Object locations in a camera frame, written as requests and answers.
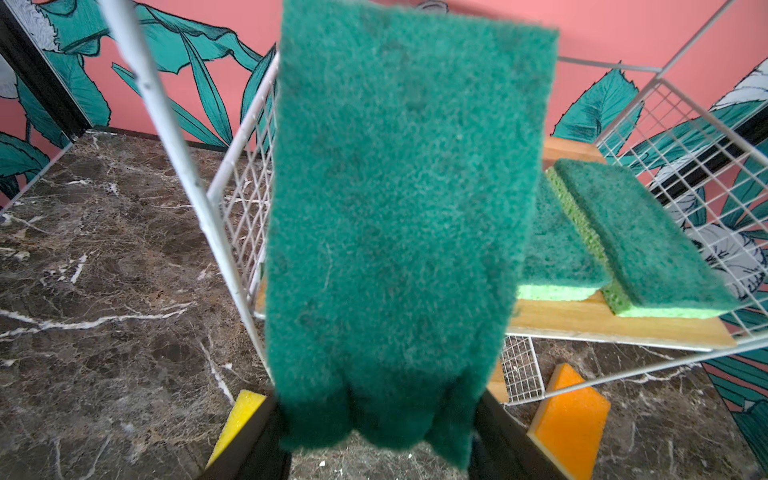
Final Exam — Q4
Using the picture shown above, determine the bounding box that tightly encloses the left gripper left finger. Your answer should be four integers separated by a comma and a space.
198, 393, 291, 479

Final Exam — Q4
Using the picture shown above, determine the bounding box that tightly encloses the white wire three-tier shelf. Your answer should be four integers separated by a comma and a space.
100, 1, 767, 404

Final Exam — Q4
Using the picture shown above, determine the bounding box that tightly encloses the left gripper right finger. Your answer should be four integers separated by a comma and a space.
467, 390, 566, 480

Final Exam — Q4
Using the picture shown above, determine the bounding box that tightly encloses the orange sponge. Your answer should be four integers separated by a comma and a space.
527, 387, 611, 480

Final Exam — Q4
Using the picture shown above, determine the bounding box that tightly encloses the yellow sponge near shelf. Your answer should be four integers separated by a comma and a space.
206, 390, 266, 468

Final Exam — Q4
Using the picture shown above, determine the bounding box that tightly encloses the dark green sponge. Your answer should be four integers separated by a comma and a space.
266, 1, 559, 470
545, 159, 738, 319
517, 176, 610, 301

